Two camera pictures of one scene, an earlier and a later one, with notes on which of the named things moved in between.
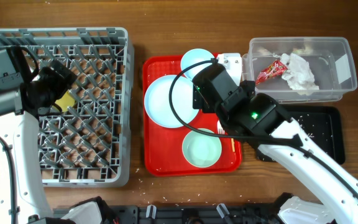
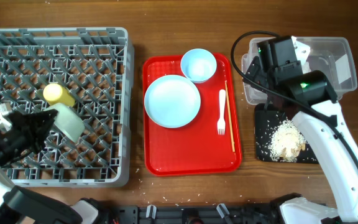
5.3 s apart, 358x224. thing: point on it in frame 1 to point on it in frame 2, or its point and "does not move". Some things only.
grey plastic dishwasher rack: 89,144 does not move
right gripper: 199,103 to 253,74
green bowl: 201,150 to 68,121
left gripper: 61,83 to 30,124
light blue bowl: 193,56 does not move
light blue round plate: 157,103 does not move
